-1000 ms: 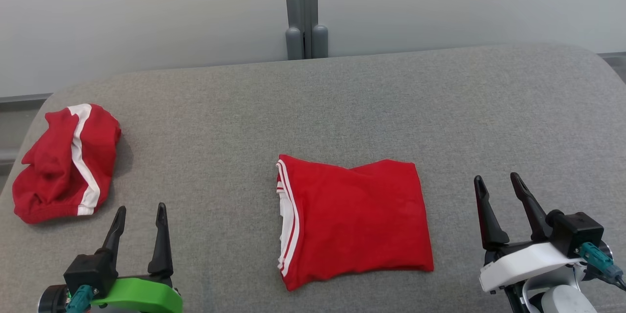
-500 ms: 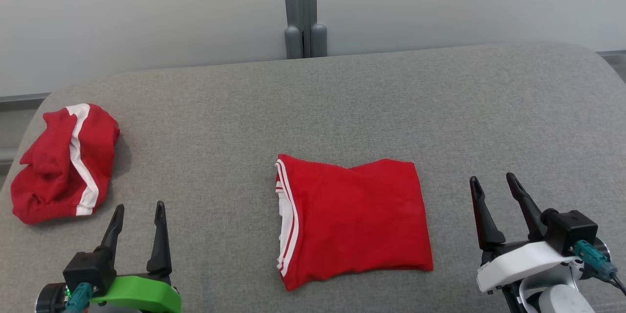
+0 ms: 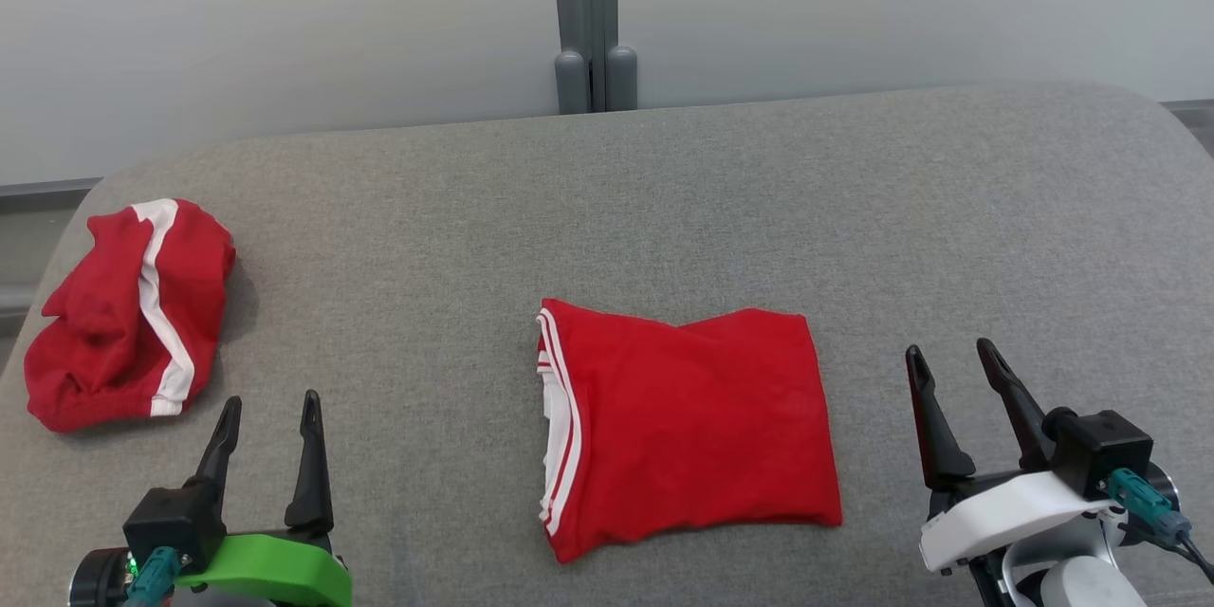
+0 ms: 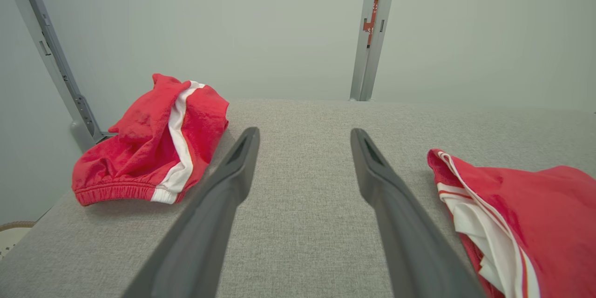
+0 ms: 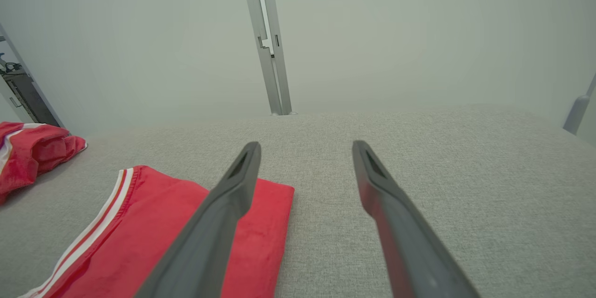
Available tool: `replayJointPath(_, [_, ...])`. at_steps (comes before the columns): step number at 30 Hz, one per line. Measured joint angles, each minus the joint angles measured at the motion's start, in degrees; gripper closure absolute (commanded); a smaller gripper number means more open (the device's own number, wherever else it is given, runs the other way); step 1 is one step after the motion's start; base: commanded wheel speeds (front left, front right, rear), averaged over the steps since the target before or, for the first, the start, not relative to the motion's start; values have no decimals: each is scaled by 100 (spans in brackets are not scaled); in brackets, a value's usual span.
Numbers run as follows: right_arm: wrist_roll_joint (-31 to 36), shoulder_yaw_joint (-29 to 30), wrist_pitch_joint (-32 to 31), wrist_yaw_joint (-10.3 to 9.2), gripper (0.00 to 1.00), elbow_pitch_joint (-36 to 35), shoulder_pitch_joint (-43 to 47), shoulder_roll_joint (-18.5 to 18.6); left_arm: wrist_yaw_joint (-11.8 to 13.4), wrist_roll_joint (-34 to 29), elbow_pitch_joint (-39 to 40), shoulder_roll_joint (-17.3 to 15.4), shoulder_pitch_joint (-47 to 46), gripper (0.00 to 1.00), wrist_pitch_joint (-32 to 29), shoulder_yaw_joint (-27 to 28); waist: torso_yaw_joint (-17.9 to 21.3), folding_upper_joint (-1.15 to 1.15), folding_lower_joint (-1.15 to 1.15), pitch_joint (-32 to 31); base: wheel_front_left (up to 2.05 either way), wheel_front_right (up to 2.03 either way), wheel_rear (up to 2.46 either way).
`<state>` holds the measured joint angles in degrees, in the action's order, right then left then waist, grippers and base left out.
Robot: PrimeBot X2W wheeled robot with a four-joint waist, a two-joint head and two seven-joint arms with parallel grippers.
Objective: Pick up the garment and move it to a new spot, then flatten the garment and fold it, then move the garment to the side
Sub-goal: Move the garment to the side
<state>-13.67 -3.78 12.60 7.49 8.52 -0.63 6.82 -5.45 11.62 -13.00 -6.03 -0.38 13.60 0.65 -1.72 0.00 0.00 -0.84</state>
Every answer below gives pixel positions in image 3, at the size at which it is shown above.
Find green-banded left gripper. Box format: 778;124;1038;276
71;389;353;607

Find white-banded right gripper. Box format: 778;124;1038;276
905;338;1125;575

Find red shorts with white stripe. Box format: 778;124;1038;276
24;199;238;435

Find red Bulls basketball jersey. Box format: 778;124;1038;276
536;298;844;565

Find grey fabric sofa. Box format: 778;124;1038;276
0;83;1214;607

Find left cable with teal connector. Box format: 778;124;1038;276
123;545;184;607

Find cable with teal connector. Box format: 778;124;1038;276
123;545;184;607
1105;468;1214;585

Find right cable with teal connector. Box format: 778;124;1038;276
1105;468;1214;585

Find grey partition post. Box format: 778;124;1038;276
548;0;638;115

